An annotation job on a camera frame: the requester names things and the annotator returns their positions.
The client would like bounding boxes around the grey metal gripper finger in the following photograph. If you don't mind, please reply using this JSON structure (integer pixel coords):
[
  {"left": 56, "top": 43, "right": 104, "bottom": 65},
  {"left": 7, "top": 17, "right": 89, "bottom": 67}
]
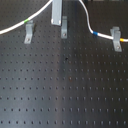
[{"left": 51, "top": 0, "right": 62, "bottom": 25}]

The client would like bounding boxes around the white cable with coloured marks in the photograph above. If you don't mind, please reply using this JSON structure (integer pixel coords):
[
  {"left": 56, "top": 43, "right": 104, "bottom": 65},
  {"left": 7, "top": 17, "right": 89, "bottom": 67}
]
[{"left": 0, "top": 0, "right": 128, "bottom": 43}]

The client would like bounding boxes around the middle grey cable clip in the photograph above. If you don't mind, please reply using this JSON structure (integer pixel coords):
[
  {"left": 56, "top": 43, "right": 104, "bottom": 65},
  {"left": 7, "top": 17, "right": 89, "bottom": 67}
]
[{"left": 61, "top": 16, "right": 67, "bottom": 39}]

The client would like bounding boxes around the grey cable clip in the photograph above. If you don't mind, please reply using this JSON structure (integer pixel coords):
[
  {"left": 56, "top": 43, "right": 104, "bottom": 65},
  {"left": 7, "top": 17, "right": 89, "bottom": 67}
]
[
  {"left": 110, "top": 27, "right": 122, "bottom": 52},
  {"left": 24, "top": 20, "right": 35, "bottom": 44},
  {"left": 61, "top": 16, "right": 67, "bottom": 39}
]

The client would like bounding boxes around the left grey cable clip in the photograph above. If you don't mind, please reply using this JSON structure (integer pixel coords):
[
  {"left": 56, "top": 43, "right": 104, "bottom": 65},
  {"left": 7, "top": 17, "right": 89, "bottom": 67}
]
[{"left": 24, "top": 20, "right": 35, "bottom": 44}]

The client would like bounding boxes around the right grey cable clip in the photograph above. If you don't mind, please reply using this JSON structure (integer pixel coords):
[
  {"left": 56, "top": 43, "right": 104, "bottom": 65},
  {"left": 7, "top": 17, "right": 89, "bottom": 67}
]
[{"left": 110, "top": 27, "right": 122, "bottom": 52}]

